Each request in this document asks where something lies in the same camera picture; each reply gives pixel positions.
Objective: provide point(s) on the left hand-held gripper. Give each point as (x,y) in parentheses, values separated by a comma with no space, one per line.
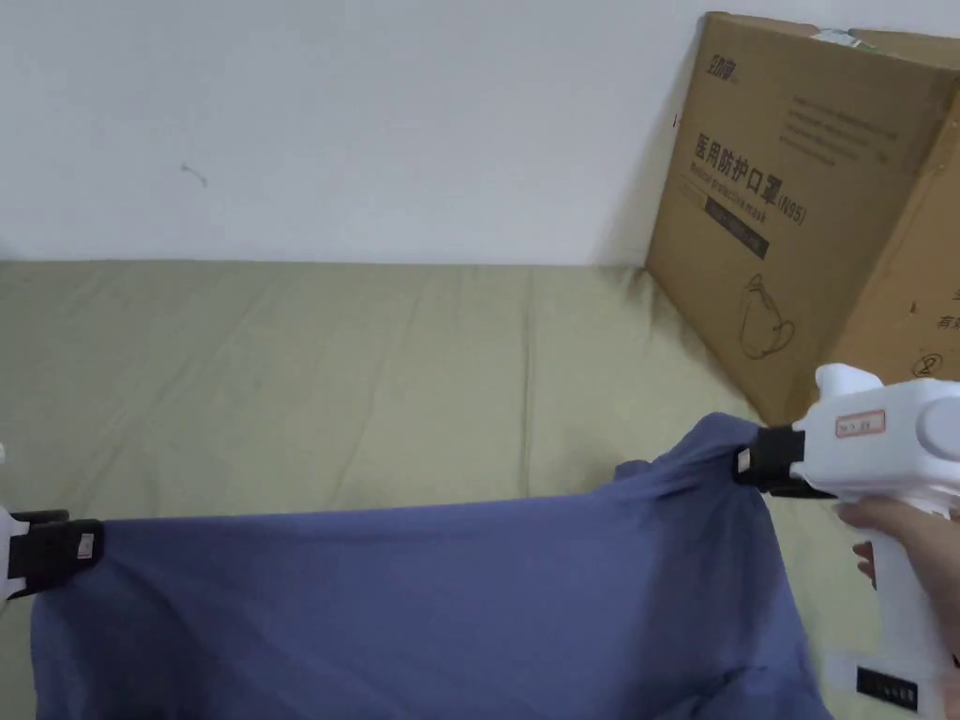
(6,555)

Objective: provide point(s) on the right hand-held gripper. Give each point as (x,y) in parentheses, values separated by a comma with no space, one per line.
(885,442)

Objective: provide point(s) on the dark blue shirt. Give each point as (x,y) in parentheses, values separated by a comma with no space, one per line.
(390,607)

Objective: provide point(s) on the person's right hand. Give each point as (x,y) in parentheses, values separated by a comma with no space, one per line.
(911,513)

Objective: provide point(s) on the large brown cardboard carton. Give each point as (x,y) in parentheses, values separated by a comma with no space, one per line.
(787,225)

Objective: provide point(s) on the bed with pale green sheet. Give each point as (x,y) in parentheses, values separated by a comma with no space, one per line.
(300,375)

